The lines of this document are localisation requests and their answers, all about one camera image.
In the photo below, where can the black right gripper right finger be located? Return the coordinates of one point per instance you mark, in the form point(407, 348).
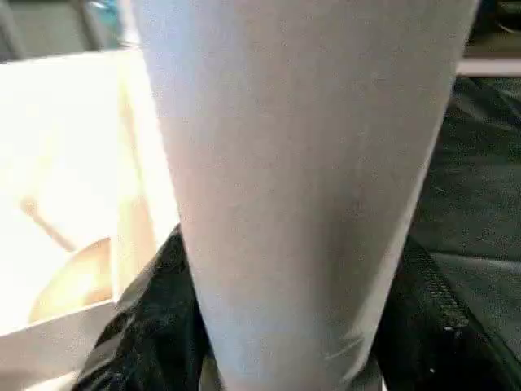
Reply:
point(431, 346)

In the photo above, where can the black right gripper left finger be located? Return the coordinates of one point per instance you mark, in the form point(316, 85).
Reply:
point(163, 326)

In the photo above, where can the white plastic table leg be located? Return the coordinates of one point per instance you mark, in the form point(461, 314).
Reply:
point(293, 163)

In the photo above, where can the black shiny table mat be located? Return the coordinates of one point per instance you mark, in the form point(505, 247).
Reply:
point(480, 183)

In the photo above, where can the white plastic table top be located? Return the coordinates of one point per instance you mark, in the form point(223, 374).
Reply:
point(61, 163)

